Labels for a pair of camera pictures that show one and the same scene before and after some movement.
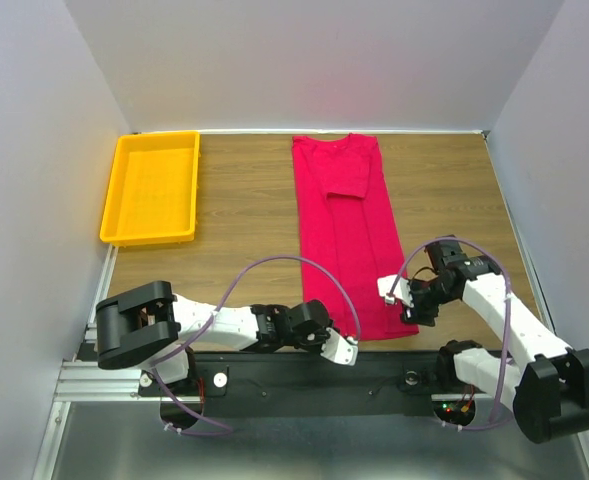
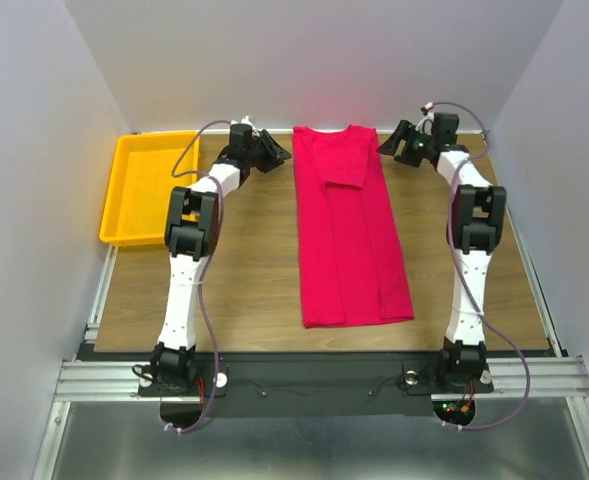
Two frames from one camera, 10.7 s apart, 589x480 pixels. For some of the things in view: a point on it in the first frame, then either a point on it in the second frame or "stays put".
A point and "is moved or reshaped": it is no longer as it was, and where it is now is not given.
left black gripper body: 312,342 -> 252,154
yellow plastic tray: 151,196 stays put
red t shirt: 345,225 is moved or reshaped
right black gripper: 412,315 -> 406,131
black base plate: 306,384 stays put
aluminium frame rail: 84,382 stays put
